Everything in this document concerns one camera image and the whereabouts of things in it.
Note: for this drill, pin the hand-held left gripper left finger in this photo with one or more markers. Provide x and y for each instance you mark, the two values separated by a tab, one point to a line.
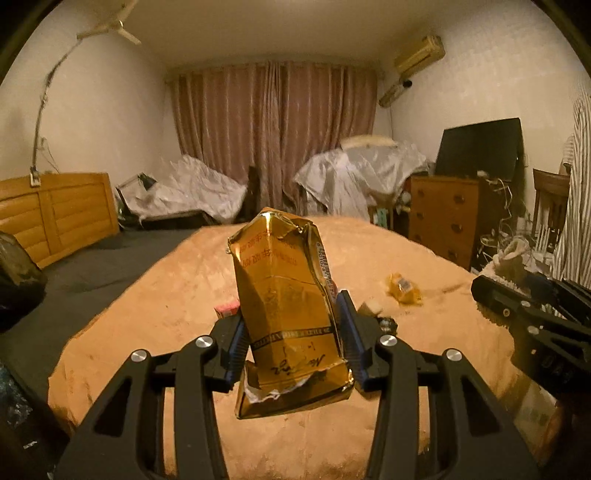
238	346

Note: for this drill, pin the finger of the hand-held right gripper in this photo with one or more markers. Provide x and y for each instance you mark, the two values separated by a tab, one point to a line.
563	300
531	332

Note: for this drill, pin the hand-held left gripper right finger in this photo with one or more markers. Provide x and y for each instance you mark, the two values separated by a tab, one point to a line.
348	332

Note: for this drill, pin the brown sponge block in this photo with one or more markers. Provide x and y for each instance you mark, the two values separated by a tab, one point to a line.
371	307

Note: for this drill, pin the silver foil wrapper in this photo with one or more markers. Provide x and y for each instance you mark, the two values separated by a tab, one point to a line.
387	324

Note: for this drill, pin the gold foil snack bag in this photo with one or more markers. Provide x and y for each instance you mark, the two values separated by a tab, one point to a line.
286	300

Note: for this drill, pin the small red box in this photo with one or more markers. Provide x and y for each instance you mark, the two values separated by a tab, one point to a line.
227	309

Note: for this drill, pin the beige fuzzy boot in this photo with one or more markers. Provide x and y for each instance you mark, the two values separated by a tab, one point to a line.
510	258

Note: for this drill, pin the yellow crumpled wrapper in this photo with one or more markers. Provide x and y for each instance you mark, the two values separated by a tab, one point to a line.
404	290

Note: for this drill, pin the orange plush blanket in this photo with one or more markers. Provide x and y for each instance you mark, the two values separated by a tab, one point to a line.
161	286

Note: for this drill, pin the wooden chair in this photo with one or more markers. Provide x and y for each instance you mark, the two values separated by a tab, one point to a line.
549	194

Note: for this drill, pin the striped grey white cloth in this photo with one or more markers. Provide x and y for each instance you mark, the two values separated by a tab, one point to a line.
577	184

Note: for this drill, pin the teal box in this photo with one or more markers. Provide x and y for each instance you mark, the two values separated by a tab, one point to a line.
382	216

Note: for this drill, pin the wooden dresser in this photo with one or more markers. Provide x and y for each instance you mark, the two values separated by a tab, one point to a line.
443	217

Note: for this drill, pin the white dust cover sheet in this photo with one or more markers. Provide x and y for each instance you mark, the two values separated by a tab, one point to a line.
360	175
194	184

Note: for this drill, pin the dark grey bed sheet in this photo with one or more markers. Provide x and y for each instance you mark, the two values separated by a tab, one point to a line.
92	267

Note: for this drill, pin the black television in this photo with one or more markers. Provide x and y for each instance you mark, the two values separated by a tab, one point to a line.
478	147

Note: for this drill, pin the cream pillow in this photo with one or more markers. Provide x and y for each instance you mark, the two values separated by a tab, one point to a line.
369	141

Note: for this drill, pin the pink curtain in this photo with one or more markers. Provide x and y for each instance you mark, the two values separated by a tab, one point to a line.
277	129

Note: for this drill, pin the wooden headboard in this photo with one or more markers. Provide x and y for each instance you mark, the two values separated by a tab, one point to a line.
64	212

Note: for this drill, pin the black plastic bag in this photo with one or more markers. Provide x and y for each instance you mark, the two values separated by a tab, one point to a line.
21	281

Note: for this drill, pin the ceiling fan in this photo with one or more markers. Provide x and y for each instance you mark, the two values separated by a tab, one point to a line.
113	25

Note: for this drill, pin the wall socket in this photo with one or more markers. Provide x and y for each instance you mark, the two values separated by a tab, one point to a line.
35	177

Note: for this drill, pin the wall air conditioner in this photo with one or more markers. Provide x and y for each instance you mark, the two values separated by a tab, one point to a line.
420	53

